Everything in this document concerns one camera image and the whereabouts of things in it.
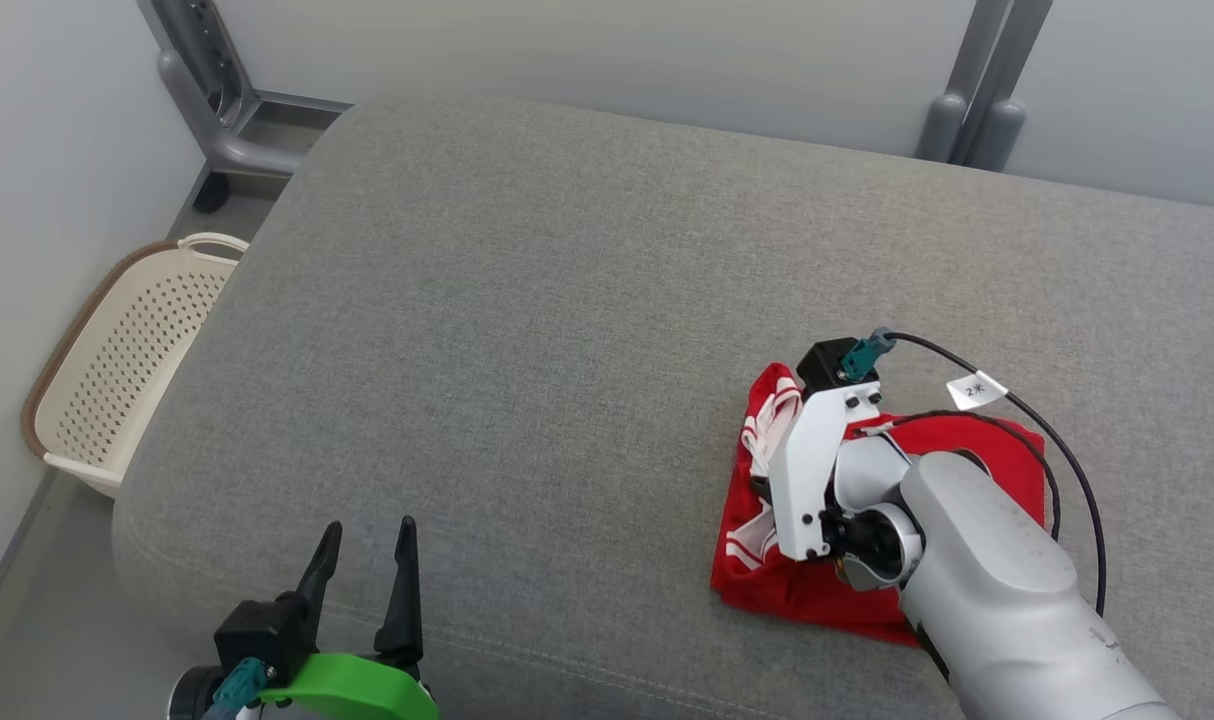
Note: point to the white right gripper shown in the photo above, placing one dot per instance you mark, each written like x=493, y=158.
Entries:
x=802, y=470

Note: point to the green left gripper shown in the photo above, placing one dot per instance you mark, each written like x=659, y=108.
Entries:
x=352, y=690

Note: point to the red basketball jersey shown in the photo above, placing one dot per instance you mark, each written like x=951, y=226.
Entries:
x=757, y=590

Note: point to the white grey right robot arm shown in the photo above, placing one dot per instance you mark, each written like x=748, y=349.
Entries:
x=987, y=580

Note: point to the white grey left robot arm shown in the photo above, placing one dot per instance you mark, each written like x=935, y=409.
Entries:
x=192, y=695

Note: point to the cream perforated laundry basket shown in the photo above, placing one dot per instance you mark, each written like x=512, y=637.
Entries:
x=137, y=370

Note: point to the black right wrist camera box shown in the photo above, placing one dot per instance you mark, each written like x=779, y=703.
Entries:
x=822, y=365

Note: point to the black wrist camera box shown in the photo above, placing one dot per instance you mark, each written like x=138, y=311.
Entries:
x=822, y=365
x=257, y=630

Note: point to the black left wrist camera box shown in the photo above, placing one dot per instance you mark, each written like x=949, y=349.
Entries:
x=257, y=630

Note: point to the grey partition post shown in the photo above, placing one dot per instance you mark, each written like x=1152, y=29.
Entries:
x=942, y=125
x=1002, y=130

